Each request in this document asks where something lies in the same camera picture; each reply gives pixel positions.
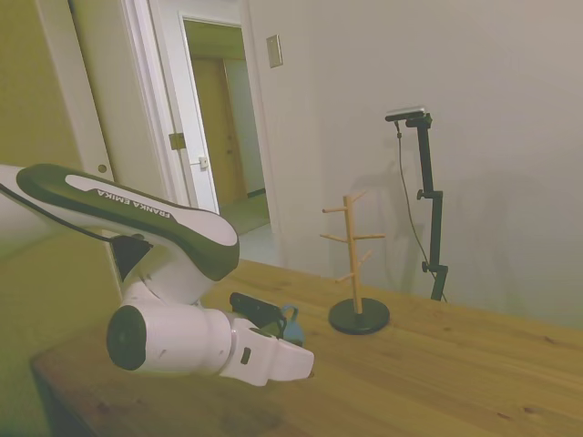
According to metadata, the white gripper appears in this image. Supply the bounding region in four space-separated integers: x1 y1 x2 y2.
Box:
220 313 316 389

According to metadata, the blue ceramic mug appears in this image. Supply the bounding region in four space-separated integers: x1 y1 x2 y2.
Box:
274 304 305 344

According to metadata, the wooden mug tree black base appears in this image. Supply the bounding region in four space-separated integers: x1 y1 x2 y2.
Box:
320 190 393 337

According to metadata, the white door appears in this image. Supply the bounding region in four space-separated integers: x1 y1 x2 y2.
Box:
40 0 221 284

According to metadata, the black clamped camera stand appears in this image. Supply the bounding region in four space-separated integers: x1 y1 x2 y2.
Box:
403 113 450 303

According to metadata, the white door frame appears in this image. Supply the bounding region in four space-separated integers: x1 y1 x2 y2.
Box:
149 0 286 263

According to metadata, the grey stand-mounted camera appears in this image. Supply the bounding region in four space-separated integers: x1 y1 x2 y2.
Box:
384 105 430 123

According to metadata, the grey wall switch plate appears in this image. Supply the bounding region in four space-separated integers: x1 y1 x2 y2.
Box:
265 34 284 70

